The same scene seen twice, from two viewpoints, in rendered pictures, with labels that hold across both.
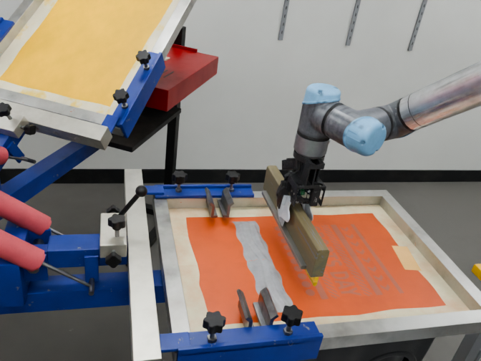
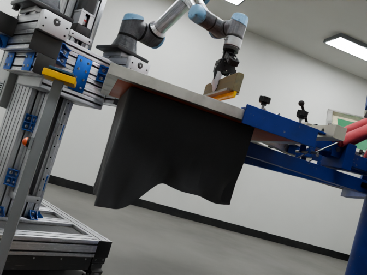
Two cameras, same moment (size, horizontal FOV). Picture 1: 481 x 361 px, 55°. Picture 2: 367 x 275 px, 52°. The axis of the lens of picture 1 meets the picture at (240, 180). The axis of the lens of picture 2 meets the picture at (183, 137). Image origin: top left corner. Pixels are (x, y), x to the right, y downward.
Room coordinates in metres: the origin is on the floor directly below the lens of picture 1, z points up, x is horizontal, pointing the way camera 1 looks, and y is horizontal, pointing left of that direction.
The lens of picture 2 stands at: (2.56, -0.14, 0.74)
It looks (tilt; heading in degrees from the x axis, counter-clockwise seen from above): 4 degrees up; 183
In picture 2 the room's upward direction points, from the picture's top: 17 degrees clockwise
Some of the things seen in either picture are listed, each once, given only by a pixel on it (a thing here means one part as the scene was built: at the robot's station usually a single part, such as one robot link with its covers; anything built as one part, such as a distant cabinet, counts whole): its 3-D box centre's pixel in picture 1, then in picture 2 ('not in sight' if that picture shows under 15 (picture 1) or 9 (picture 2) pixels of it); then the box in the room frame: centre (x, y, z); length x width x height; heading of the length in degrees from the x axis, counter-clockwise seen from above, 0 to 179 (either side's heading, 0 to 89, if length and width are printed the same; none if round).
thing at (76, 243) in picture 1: (88, 250); (311, 141); (0.83, 0.32, 1.02); 0.17 x 0.06 x 0.05; 108
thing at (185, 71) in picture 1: (149, 70); not in sight; (2.07, 0.49, 1.06); 0.61 x 0.46 x 0.12; 168
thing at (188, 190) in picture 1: (204, 198); (278, 126); (1.20, 0.10, 0.98); 0.30 x 0.05 x 0.07; 108
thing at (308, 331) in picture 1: (248, 344); not in sight; (0.67, -0.07, 0.98); 0.30 x 0.05 x 0.07; 108
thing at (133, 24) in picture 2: not in sight; (132, 25); (0.48, -0.73, 1.42); 0.13 x 0.12 x 0.14; 131
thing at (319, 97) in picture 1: (319, 112); (236, 27); (0.96, -0.15, 1.39); 0.09 x 0.08 x 0.11; 41
